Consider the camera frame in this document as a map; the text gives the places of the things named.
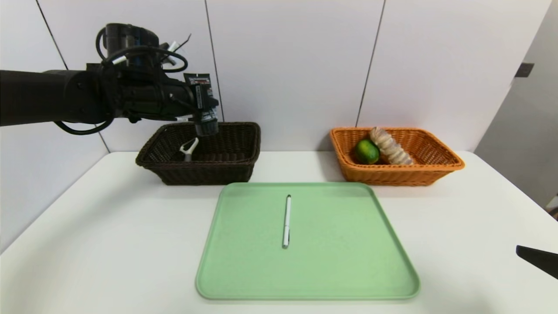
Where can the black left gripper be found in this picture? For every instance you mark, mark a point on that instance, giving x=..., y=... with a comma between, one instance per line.
x=201, y=97

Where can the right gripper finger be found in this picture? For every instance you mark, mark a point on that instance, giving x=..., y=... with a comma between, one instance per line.
x=542, y=259

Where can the black squeeze tube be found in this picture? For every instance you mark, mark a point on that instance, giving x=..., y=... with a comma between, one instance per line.
x=208, y=124

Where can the white pen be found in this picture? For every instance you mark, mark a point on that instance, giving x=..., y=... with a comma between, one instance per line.
x=286, y=222

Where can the green lime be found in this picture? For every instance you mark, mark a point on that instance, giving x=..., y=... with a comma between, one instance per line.
x=366, y=152

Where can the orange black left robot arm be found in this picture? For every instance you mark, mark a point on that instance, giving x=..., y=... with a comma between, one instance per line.
x=52, y=96

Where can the dark brown wicker basket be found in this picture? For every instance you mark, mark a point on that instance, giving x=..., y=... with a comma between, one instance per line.
x=209, y=172

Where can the orange wicker basket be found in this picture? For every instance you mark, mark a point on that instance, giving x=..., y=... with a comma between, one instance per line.
x=436, y=174

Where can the light green plastic tray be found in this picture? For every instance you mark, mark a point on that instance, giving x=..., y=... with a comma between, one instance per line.
x=340, y=261

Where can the dark wall fixture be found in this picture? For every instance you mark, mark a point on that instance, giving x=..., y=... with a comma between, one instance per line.
x=523, y=70

